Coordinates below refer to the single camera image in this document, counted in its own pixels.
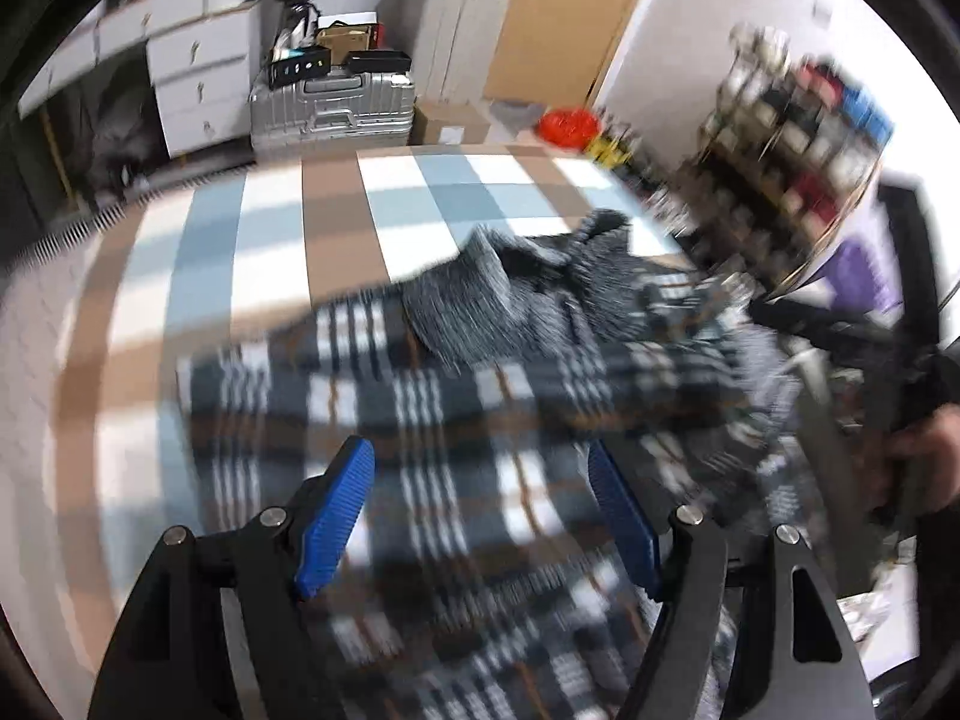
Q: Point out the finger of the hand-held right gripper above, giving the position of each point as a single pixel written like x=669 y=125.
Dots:
x=810 y=319

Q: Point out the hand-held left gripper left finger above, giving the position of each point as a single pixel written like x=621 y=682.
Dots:
x=336 y=521

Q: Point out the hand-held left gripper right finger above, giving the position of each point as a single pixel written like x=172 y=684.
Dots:
x=621 y=517

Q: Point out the plaid fleece-lined jacket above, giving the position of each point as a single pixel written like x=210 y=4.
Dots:
x=450 y=405

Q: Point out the person's right hand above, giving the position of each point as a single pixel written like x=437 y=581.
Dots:
x=930 y=457

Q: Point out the purple cloth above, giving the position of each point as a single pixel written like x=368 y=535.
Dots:
x=862 y=277

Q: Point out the wooden shoe rack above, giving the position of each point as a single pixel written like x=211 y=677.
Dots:
x=757 y=187

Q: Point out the shoes on rack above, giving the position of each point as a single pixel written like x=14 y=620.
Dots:
x=810 y=112

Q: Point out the yellow bag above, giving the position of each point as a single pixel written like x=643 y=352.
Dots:
x=604 y=148

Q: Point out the checked bed sheet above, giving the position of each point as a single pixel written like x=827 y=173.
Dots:
x=262 y=240

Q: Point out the orange-red bag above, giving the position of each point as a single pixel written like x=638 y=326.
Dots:
x=568 y=126

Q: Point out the wooden door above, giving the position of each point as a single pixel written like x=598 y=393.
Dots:
x=570 y=15

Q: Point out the cardboard box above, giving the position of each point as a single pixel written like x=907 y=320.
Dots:
x=450 y=124

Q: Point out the silver suitcase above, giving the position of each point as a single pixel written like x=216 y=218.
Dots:
x=330 y=111

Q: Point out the black box with lights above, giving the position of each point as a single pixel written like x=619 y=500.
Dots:
x=300 y=66

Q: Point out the beige tall cabinet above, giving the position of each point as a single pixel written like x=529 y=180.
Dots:
x=461 y=22

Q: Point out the long black box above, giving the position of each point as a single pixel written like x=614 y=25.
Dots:
x=379 y=60

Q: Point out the white drawer cabinet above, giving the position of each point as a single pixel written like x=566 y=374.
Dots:
x=202 y=67

